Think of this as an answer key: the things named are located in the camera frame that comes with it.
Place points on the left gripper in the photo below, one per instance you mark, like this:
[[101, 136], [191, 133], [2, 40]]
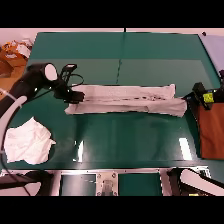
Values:
[[74, 96]]

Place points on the brown garment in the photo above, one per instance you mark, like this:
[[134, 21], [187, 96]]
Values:
[[213, 131]]

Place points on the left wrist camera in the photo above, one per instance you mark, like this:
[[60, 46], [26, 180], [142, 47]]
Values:
[[68, 69]]

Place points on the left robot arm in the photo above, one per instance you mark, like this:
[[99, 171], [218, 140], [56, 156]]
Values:
[[31, 81]]

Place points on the white garment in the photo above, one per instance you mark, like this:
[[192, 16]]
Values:
[[28, 141]]

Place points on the white T-shirt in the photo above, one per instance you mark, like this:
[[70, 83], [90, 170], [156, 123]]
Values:
[[133, 100]]

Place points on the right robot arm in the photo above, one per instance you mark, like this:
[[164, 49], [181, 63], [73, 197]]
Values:
[[200, 179]]

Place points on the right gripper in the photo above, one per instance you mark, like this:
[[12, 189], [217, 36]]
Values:
[[201, 95]]

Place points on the brown cardboard box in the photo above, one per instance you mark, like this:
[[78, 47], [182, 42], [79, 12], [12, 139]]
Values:
[[13, 58]]

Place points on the silver frame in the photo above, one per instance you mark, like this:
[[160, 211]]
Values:
[[106, 183]]

